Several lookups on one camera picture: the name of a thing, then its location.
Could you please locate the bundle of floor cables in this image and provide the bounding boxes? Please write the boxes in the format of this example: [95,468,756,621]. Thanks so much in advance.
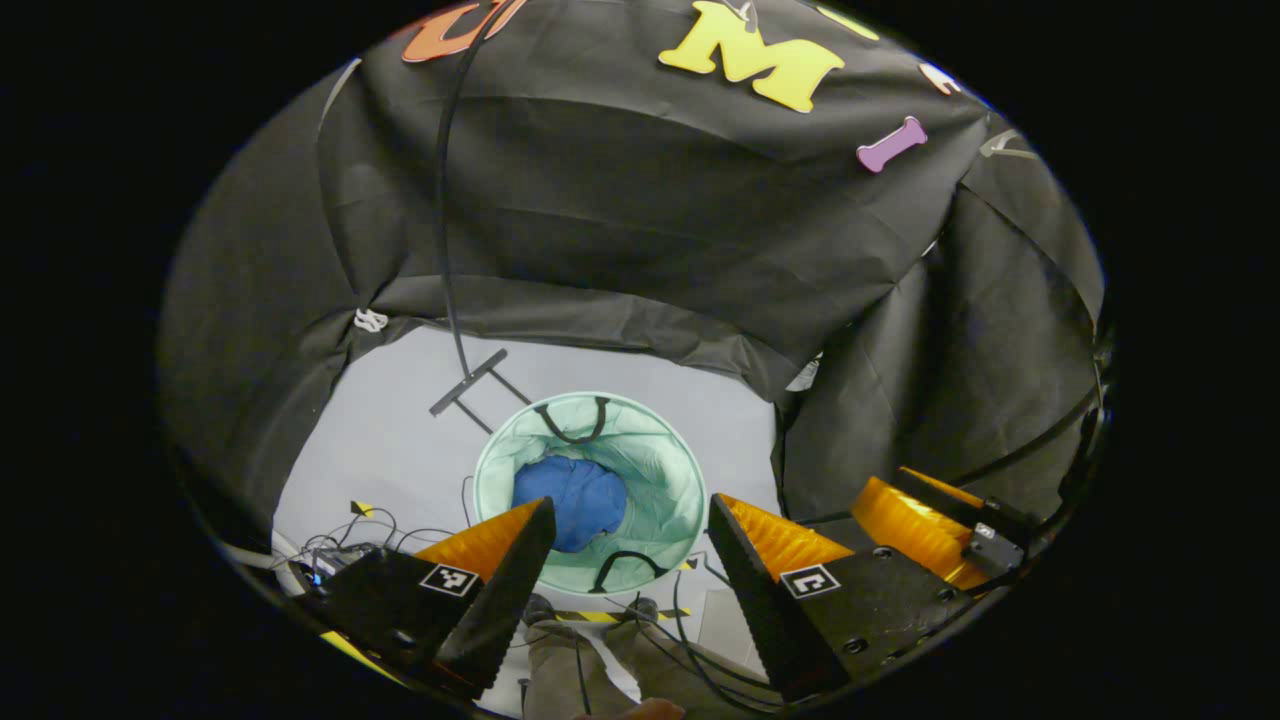
[215,478,473,593]

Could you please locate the mint green laundry hamper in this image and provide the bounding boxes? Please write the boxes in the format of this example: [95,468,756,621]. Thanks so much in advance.
[472,391,708,597]

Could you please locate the person's khaki trousers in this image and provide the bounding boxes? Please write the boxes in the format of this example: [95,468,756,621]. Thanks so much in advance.
[522,618,791,720]

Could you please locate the black backdrop cloth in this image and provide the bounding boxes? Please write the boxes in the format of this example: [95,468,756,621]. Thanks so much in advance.
[155,0,1109,561]

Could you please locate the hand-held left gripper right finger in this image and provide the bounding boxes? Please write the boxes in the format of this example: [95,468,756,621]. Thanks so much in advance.
[706,492,978,703]

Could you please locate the black cable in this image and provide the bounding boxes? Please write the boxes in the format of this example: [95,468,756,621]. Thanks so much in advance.
[600,570,801,716]

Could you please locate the small black device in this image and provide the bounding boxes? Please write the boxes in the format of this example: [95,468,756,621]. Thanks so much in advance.
[300,545,387,591]

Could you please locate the blue shirt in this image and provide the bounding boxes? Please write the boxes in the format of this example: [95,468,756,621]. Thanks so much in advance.
[512,456,629,554]

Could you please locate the black clothes rack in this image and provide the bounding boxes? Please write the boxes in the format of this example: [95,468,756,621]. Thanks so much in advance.
[428,0,1113,531]

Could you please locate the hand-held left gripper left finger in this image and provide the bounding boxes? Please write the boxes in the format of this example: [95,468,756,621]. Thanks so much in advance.
[297,496,558,700]

